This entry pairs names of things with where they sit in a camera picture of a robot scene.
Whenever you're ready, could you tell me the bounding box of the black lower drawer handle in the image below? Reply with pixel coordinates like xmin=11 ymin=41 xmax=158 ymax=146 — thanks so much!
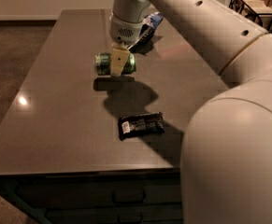
xmin=118 ymin=214 xmax=143 ymax=224

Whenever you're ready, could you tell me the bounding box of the black snack packet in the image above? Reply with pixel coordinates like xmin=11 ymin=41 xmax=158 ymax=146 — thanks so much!
xmin=118 ymin=112 xmax=165 ymax=140

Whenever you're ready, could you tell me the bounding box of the black drawer handle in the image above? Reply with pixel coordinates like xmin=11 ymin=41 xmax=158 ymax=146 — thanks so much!
xmin=118 ymin=214 xmax=143 ymax=224
xmin=112 ymin=189 xmax=146 ymax=205

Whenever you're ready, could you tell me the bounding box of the black upper drawer handle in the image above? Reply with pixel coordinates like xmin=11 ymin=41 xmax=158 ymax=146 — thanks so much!
xmin=112 ymin=189 xmax=146 ymax=205

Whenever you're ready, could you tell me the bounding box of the dark drawer cabinet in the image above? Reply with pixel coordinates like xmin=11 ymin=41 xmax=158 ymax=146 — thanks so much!
xmin=0 ymin=171 xmax=183 ymax=224

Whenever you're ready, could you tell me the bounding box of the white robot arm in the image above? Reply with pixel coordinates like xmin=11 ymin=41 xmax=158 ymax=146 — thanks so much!
xmin=110 ymin=0 xmax=272 ymax=224

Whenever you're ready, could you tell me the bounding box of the green soda can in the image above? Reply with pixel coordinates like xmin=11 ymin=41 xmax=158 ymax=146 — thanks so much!
xmin=93 ymin=52 xmax=136 ymax=76

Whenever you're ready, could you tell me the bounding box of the blue chip bag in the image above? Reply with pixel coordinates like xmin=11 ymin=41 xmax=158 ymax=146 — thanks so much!
xmin=128 ymin=12 xmax=164 ymax=51

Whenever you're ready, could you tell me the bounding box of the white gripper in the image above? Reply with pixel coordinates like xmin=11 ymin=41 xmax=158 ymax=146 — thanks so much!
xmin=109 ymin=13 xmax=143 ymax=77

